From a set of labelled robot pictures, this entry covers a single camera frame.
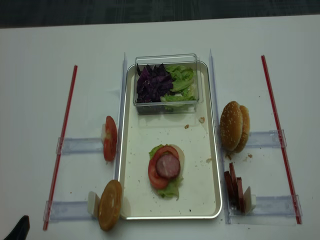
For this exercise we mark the white block lower left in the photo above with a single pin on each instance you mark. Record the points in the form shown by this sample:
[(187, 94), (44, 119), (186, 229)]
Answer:
[(93, 204)]

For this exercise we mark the clear rail upper right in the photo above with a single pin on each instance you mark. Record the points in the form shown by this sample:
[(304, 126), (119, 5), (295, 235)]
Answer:
[(267, 139)]

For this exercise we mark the sesame bun top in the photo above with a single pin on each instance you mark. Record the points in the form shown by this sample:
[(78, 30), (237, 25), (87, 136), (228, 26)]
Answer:
[(231, 126)]

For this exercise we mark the clear rail lower left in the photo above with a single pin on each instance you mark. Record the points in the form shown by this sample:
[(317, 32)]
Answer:
[(56, 211)]

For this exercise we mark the white block right holder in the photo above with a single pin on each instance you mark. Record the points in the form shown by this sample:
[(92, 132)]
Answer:
[(250, 201)]

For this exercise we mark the shredded purple cabbage pile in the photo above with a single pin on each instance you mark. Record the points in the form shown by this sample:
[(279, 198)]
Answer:
[(153, 83)]

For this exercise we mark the red strip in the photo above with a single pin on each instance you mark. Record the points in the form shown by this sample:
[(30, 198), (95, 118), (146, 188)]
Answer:
[(58, 157), (298, 215)]

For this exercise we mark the metal serving tray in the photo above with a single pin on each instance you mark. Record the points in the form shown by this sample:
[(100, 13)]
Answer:
[(200, 195)]

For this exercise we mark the bun half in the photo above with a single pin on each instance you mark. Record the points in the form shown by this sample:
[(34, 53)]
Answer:
[(245, 129), (110, 205)]

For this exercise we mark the round sausage meat slice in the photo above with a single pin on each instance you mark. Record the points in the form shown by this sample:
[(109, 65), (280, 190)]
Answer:
[(168, 166)]

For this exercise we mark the tomato slice on tray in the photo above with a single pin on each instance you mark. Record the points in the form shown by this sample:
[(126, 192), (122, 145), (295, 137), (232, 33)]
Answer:
[(157, 181)]

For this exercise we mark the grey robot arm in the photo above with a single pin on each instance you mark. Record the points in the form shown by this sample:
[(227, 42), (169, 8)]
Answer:
[(21, 229)]

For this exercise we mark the left clear vertical rail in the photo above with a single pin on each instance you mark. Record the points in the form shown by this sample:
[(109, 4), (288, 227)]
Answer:
[(121, 118)]

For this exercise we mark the right clear vertical rail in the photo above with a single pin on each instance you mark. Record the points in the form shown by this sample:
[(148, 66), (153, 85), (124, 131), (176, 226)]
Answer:
[(216, 122)]

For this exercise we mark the meat slice middle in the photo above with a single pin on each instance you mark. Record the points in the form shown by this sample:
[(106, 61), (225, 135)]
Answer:
[(234, 184)]

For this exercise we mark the left red strip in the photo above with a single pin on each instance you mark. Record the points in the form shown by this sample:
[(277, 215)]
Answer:
[(58, 157)]

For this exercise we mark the right red strip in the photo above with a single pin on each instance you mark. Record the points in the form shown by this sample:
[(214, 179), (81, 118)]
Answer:
[(298, 215)]

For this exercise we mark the white bread slice on tray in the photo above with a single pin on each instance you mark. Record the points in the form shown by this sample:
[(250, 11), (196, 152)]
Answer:
[(181, 157)]

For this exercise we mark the bun bottom half right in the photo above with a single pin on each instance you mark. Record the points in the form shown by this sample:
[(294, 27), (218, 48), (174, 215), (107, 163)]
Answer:
[(245, 129)]

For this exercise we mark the white block behind tomato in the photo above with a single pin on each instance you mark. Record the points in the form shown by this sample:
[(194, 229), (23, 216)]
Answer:
[(103, 133)]

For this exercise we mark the meat slice left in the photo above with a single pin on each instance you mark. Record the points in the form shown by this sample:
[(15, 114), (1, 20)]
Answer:
[(229, 186)]

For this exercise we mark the clear vertical rail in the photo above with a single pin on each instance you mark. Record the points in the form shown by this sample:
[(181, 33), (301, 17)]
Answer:
[(216, 122), (121, 118)]

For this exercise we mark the clear rail upper left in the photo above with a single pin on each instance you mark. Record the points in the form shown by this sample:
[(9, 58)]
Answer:
[(69, 145)]

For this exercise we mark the meat slice right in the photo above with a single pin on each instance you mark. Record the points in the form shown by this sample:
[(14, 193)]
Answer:
[(241, 201)]

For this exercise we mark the bun half lower left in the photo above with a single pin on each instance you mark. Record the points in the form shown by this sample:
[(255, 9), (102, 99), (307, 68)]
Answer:
[(110, 205)]

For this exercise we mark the clear rail lower right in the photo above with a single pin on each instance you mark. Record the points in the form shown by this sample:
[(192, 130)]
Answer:
[(268, 210)]

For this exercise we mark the clear plastic salad box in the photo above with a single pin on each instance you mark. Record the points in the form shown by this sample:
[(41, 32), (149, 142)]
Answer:
[(188, 60)]

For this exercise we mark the green lettuce leaves in box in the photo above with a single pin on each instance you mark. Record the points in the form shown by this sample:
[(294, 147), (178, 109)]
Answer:
[(183, 84)]

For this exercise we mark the lettuce leaf under tomato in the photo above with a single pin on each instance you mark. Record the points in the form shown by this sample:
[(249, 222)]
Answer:
[(172, 190)]

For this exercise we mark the upright tomato slice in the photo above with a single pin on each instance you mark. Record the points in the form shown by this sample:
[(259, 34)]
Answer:
[(110, 139)]

